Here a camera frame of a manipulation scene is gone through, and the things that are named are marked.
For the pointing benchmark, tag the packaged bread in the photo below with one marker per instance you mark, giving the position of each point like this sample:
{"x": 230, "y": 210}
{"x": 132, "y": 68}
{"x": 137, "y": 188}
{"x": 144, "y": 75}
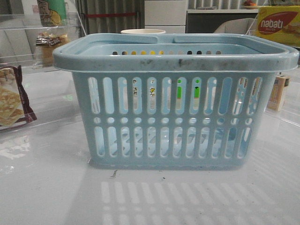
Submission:
{"x": 45, "y": 43}

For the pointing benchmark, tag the light blue plastic basket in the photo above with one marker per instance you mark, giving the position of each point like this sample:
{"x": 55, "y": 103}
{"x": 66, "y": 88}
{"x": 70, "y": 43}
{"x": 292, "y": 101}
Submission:
{"x": 172, "y": 100}

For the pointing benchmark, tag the white paper cup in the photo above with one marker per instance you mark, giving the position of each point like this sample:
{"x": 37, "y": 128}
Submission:
{"x": 143, "y": 31}

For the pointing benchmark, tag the white drawer cabinet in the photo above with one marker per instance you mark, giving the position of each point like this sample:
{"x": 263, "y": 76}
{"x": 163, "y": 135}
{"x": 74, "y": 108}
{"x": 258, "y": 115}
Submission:
{"x": 167, "y": 15}

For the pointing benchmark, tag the clear acrylic left shelf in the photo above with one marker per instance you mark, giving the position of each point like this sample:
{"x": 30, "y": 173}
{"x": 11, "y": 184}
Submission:
{"x": 46, "y": 87}

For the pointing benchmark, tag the clear acrylic shelf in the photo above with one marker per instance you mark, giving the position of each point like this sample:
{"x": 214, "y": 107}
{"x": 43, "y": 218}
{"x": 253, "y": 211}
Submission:
{"x": 46, "y": 87}
{"x": 290, "y": 111}

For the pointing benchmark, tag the beige armchair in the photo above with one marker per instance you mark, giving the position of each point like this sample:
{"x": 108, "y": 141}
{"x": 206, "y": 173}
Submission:
{"x": 239, "y": 26}

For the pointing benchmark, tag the small beige snack box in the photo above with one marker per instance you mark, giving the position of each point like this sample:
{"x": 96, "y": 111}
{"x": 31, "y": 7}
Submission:
{"x": 277, "y": 97}

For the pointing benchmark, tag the brown cracker snack packet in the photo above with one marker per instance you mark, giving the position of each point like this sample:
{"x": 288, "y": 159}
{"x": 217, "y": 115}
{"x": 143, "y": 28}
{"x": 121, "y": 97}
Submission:
{"x": 15, "y": 109}

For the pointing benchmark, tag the green yellow cartoon box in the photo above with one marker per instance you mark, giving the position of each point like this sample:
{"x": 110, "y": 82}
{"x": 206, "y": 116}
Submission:
{"x": 52, "y": 12}

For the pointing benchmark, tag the clear acrylic right shelf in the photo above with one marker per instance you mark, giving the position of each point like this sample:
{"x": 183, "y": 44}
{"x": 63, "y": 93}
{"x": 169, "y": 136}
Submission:
{"x": 290, "y": 111}

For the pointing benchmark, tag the yellow nabati wafer box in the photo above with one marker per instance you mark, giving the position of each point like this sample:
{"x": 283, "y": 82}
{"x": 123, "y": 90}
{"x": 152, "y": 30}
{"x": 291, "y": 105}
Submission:
{"x": 279, "y": 24}

